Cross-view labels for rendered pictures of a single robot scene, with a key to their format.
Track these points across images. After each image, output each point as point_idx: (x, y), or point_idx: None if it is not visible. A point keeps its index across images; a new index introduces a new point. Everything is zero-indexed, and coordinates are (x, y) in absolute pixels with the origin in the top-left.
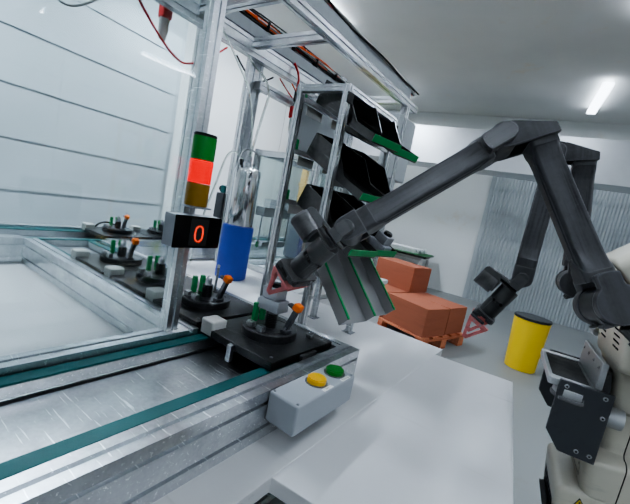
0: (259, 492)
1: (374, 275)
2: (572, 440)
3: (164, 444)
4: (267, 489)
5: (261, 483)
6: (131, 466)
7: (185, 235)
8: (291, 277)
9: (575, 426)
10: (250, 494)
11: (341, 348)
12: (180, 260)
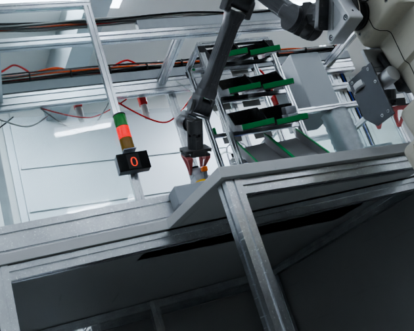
0: (159, 225)
1: (311, 143)
2: (376, 110)
3: (102, 210)
4: (166, 226)
5: (158, 220)
6: (87, 217)
7: (125, 163)
8: (184, 151)
9: (371, 100)
10: (150, 223)
11: None
12: (135, 183)
